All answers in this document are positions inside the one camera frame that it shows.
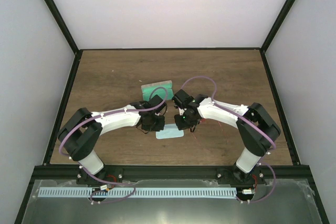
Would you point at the light blue cleaning cloth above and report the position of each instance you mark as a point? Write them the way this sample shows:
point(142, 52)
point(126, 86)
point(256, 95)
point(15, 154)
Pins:
point(169, 131)

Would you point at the light blue slotted cable duct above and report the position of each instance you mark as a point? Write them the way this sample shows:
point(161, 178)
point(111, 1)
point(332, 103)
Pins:
point(80, 192)

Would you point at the green glasses case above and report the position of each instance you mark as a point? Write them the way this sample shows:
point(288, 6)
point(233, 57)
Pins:
point(162, 89)

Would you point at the black left frame post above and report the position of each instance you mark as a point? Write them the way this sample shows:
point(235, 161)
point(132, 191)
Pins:
point(62, 25)

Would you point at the metal sheet panel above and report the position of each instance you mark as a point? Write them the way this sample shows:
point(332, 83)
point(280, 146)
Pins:
point(285, 201)

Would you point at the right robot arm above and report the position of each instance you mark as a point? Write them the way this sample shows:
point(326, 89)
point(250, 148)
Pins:
point(257, 129)

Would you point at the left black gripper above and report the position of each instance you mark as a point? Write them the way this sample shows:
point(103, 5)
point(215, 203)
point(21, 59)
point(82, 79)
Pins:
point(159, 127)

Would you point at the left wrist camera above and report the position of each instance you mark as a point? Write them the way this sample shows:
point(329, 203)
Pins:
point(155, 101)

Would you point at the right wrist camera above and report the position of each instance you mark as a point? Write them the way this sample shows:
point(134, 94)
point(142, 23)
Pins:
point(181, 99)

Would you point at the black right frame post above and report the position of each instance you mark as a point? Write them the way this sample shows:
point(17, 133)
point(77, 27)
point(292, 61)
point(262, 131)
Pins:
point(277, 24)

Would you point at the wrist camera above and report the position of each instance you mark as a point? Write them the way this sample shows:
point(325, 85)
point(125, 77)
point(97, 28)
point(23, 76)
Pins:
point(181, 99)
point(155, 101)

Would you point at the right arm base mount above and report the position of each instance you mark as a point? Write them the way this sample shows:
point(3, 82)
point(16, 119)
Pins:
point(234, 176)

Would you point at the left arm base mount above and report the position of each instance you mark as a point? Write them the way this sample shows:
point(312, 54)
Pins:
point(110, 173)

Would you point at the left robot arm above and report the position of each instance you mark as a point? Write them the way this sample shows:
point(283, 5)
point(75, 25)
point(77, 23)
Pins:
point(80, 134)

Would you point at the black aluminium front rail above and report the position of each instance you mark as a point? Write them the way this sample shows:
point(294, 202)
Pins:
point(137, 172)

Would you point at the black frame post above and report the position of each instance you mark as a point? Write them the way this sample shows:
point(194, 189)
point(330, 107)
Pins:
point(62, 25)
point(277, 24)

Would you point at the red transparent sunglasses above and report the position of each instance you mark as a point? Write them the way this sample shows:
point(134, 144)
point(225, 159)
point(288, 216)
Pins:
point(208, 132)

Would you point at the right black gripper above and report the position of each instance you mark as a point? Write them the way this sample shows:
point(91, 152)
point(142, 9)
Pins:
point(181, 126)

